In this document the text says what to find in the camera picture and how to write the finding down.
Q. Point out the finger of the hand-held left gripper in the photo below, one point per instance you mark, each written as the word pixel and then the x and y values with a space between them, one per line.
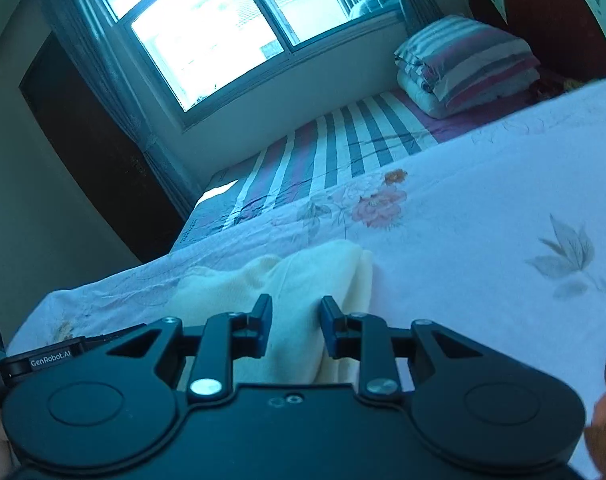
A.
pixel 110 334

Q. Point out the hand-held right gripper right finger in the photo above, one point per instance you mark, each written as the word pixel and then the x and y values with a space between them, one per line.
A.
pixel 329 332

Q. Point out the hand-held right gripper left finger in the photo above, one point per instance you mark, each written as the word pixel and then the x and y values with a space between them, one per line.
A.
pixel 263 332

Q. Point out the cream knitted garment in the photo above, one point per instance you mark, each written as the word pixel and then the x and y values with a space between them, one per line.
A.
pixel 293 285

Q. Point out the dark wooden wardrobe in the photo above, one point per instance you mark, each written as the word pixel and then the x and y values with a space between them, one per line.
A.
pixel 93 160

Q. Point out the striped bed sheet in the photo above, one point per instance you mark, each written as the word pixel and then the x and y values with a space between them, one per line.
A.
pixel 333 145

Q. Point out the folded striped quilt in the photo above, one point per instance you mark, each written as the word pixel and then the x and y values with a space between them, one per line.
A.
pixel 468 62

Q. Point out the window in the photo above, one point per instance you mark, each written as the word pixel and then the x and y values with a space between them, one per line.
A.
pixel 218 25

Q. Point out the light blue cloth bundle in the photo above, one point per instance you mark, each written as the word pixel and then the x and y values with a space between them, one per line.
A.
pixel 378 0

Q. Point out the red and white headboard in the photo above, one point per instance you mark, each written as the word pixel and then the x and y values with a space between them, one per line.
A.
pixel 558 5

